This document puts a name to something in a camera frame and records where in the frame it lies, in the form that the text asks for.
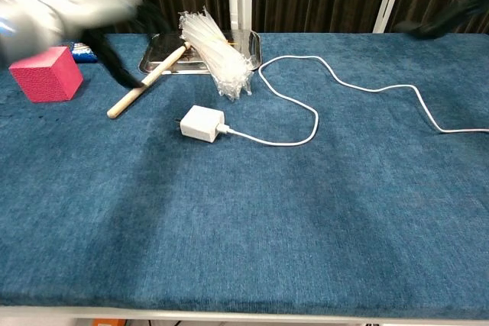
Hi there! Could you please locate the shiny rectangular tray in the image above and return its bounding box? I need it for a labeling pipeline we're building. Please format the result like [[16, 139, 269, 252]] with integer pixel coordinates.
[[138, 29, 264, 75]]

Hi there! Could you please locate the blue cookie packet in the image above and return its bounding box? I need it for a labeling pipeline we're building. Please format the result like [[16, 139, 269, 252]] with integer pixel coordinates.
[[60, 39, 99, 63]]

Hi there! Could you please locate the blue table cloth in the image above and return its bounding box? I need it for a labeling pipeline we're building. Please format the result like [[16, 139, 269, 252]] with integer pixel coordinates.
[[0, 31, 489, 321]]

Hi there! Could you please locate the pink cube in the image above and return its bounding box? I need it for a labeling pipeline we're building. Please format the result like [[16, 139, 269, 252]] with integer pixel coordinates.
[[8, 46, 84, 104]]

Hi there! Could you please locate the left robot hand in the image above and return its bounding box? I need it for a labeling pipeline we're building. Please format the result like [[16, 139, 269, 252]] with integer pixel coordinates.
[[18, 0, 171, 90]]

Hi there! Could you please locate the white power adapter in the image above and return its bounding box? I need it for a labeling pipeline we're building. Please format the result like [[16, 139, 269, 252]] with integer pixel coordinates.
[[174, 104, 230, 145]]

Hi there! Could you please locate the wooden stick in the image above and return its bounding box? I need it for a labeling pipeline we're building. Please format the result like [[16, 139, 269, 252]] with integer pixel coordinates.
[[106, 42, 193, 119]]

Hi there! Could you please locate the white USB cable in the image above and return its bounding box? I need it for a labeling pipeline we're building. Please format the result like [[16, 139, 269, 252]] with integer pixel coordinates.
[[217, 55, 489, 147]]

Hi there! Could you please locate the bundle of clear straws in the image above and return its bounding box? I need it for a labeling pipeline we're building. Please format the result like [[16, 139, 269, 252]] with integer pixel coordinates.
[[178, 5, 255, 102]]

